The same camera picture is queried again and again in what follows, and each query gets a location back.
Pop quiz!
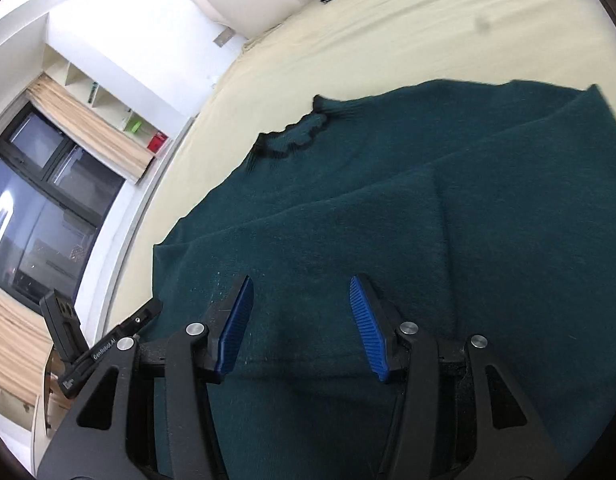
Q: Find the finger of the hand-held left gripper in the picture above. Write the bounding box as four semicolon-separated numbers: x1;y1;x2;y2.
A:
132;297;164;337

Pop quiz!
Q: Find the dark framed window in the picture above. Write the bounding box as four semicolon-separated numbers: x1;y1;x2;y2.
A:
0;100;126;312

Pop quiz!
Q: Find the bed with beige sheet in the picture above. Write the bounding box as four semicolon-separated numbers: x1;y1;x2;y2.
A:
95;0;616;346

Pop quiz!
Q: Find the dark green towel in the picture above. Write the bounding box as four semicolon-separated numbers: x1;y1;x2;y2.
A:
152;79;616;480

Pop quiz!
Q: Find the white wall shelf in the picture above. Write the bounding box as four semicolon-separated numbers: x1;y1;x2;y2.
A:
42;42;171;154

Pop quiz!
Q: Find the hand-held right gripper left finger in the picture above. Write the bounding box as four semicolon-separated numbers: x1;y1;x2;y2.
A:
35;274;255;480

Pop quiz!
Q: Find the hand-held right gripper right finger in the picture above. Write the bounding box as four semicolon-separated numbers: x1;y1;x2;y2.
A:
349;275;580;480

